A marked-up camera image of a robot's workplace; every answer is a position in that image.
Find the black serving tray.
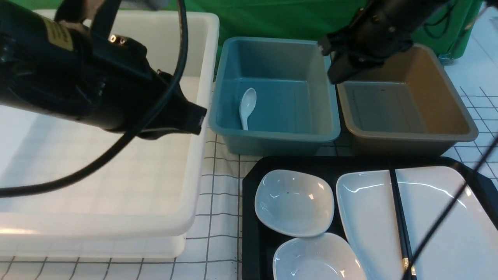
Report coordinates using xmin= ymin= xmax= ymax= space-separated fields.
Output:
xmin=242 ymin=156 xmax=498 ymax=280

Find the white ceramic soup spoon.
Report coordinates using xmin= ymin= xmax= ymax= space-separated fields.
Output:
xmin=239 ymin=87 xmax=257 ymax=131

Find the blue plastic bin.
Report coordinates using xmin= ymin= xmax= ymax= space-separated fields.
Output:
xmin=209 ymin=37 xmax=341 ymax=156

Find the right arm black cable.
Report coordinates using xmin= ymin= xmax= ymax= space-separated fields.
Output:
xmin=405 ymin=134 xmax=498 ymax=280

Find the black chopstick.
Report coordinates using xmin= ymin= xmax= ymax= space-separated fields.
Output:
xmin=389 ymin=168 xmax=417 ymax=280

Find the green backdrop cloth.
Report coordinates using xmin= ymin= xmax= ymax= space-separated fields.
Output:
xmin=8 ymin=0 xmax=484 ymax=74

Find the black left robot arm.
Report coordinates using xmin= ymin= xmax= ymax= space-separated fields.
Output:
xmin=1 ymin=0 xmax=207 ymax=140

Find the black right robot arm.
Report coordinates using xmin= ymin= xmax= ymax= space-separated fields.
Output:
xmin=318 ymin=0 xmax=448 ymax=84

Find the tan plastic bin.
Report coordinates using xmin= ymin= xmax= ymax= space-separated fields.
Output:
xmin=337 ymin=44 xmax=479 ymax=156

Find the large white plastic tub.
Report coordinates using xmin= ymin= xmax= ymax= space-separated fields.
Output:
xmin=0 ymin=10 xmax=220 ymax=260

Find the white bowl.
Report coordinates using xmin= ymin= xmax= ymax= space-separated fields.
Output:
xmin=272 ymin=233 xmax=367 ymax=280
xmin=254 ymin=170 xmax=335 ymax=238

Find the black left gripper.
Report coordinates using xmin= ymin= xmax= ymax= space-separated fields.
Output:
xmin=138 ymin=85 xmax=207 ymax=140

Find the large white square plate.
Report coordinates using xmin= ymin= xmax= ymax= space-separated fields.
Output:
xmin=336 ymin=166 xmax=498 ymax=280

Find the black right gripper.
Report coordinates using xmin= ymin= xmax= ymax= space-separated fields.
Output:
xmin=318 ymin=0 xmax=413 ymax=84

